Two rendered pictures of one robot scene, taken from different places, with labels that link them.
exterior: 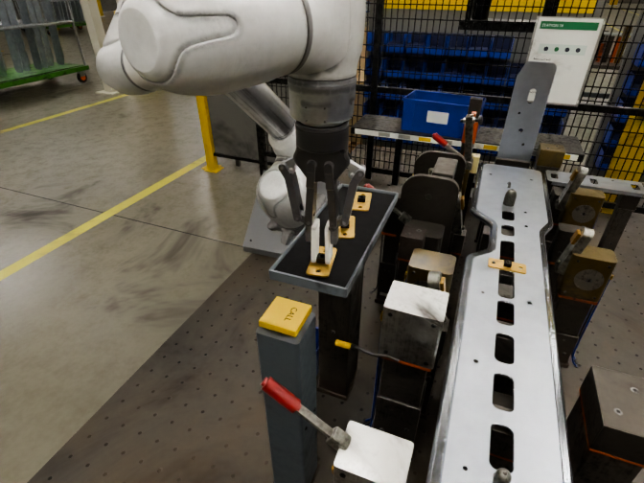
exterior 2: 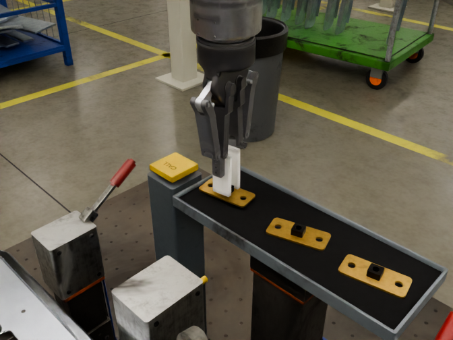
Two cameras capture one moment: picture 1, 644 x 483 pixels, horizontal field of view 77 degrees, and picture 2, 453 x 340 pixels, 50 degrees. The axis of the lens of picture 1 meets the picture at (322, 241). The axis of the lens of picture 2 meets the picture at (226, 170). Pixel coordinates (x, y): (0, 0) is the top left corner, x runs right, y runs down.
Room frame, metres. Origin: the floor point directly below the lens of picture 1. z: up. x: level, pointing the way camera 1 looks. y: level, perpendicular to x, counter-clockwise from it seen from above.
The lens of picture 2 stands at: (0.80, -0.56, 1.59)
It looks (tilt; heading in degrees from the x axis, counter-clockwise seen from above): 32 degrees down; 112
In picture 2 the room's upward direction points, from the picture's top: straight up
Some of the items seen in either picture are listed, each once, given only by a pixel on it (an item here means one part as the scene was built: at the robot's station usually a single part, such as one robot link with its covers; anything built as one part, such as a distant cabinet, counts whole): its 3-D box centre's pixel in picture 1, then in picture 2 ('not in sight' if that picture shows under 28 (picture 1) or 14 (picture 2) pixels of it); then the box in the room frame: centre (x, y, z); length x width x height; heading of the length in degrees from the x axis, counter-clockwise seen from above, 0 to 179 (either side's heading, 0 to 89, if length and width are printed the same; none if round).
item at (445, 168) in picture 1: (424, 245); not in sight; (0.95, -0.28, 0.95); 0.18 x 0.13 x 0.49; 158
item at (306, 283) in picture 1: (343, 229); (296, 233); (0.69, -0.04, 1.16); 0.37 x 0.14 x 0.02; 158
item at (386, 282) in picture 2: (361, 199); (375, 272); (0.80, -0.09, 1.17); 0.08 x 0.04 x 0.01; 169
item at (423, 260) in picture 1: (414, 326); not in sight; (0.70, -0.22, 0.89); 0.12 x 0.08 x 0.38; 68
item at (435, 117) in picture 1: (442, 113); not in sight; (1.72, -0.50, 1.10); 0.30 x 0.17 x 0.13; 62
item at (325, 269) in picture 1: (322, 259); (226, 189); (0.57, 0.00, 1.17); 0.08 x 0.04 x 0.01; 168
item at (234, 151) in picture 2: (314, 241); (230, 166); (0.57, 0.01, 1.21); 0.03 x 0.01 x 0.07; 168
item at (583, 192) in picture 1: (572, 242); not in sight; (1.08, -0.79, 0.87); 0.12 x 0.07 x 0.35; 68
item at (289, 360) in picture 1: (291, 412); (180, 268); (0.45, 0.05, 0.92); 0.08 x 0.08 x 0.44; 68
